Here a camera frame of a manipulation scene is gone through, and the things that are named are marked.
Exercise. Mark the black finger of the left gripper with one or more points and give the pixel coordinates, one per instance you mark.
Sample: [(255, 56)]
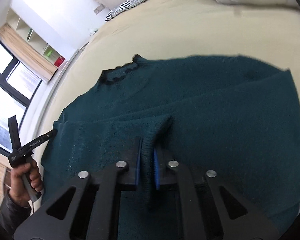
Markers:
[(41, 139), (14, 132)]

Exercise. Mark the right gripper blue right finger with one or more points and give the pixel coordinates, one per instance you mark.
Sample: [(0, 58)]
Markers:
[(163, 175)]

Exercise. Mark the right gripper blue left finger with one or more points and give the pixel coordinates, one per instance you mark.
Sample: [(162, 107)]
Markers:
[(134, 158)]

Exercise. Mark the dark green knit sweater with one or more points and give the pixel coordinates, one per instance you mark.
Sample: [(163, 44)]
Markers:
[(235, 115)]

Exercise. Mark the black jacket left forearm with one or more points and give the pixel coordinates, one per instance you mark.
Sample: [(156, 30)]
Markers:
[(14, 211)]

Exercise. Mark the person's left hand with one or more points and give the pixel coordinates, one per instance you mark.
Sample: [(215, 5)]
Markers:
[(22, 182)]

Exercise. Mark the black framed window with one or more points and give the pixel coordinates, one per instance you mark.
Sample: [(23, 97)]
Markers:
[(18, 85)]

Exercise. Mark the beige curtain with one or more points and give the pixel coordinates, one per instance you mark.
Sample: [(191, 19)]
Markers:
[(26, 54)]

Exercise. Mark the red box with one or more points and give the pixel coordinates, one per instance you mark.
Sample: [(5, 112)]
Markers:
[(59, 61)]

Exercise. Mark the beige bed with sheet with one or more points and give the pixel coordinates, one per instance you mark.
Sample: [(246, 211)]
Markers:
[(164, 29)]

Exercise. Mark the zebra print pillow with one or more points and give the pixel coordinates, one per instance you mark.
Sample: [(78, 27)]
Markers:
[(125, 6)]

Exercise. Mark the white wall shelf unit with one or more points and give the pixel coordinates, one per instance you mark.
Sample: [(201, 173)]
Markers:
[(30, 36)]

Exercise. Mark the wall switch plate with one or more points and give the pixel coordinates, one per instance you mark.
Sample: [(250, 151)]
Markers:
[(98, 9)]

